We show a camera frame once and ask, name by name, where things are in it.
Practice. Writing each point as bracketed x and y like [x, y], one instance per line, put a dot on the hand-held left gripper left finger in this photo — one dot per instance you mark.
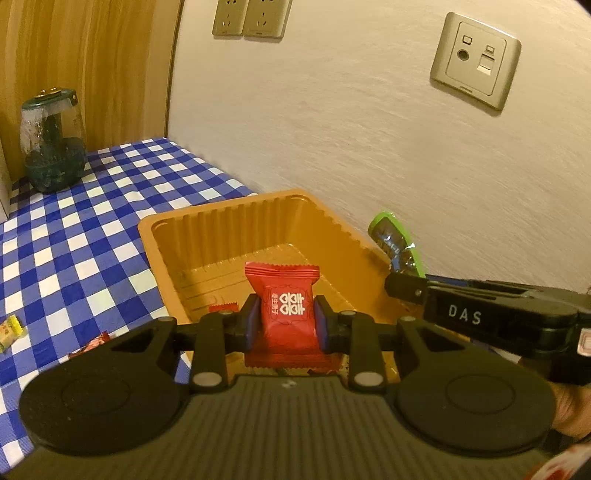
[252, 321]

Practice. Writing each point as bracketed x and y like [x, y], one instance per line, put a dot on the red and white cloth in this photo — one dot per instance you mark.
[563, 464]

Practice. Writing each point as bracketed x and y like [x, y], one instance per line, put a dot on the blue checkered tablecloth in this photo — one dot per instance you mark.
[92, 230]

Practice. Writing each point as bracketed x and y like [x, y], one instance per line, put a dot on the red snack packet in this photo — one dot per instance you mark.
[92, 346]

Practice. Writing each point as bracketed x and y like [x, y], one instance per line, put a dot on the small red candy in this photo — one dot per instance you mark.
[222, 308]

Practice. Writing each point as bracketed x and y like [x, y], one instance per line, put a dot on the beige network socket plate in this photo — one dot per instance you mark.
[475, 60]

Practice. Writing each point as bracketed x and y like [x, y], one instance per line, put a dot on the orange plastic tray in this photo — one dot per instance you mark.
[221, 230]

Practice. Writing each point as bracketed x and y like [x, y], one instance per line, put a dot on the yellow green candy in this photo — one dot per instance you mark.
[11, 331]

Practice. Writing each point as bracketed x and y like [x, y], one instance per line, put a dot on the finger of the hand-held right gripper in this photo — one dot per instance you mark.
[406, 288]

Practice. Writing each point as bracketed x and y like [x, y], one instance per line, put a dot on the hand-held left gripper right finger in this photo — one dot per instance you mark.
[322, 323]

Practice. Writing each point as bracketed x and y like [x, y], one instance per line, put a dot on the green-edged snack packet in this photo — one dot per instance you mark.
[392, 235]

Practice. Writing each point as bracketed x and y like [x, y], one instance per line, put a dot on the green glass jar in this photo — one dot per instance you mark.
[53, 157]

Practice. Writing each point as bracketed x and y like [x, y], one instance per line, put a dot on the wooden panel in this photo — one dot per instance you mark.
[92, 55]

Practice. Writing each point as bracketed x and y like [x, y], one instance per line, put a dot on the beige wall power socket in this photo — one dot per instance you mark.
[268, 18]
[229, 17]

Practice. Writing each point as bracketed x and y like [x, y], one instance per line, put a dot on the person's right hand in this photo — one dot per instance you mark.
[572, 408]

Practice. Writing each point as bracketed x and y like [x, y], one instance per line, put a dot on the square red candy packet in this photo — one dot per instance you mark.
[286, 295]

